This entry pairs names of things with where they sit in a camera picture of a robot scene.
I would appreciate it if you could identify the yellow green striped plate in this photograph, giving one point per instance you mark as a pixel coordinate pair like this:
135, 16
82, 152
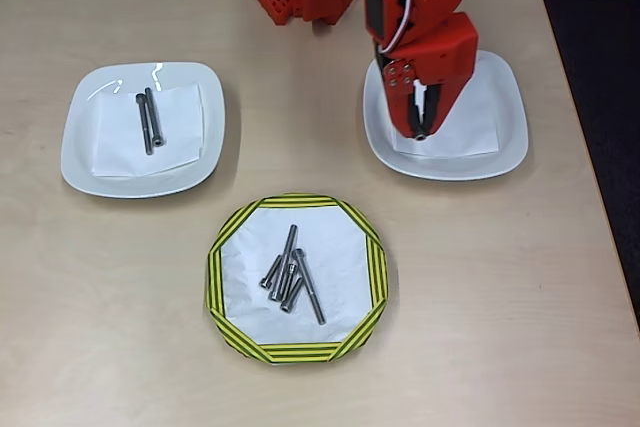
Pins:
300, 352

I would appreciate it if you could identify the white square porcelain plate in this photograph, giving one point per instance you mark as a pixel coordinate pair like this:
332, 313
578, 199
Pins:
80, 157
510, 112

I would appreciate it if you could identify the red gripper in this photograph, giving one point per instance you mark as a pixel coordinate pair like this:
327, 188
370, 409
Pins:
440, 64

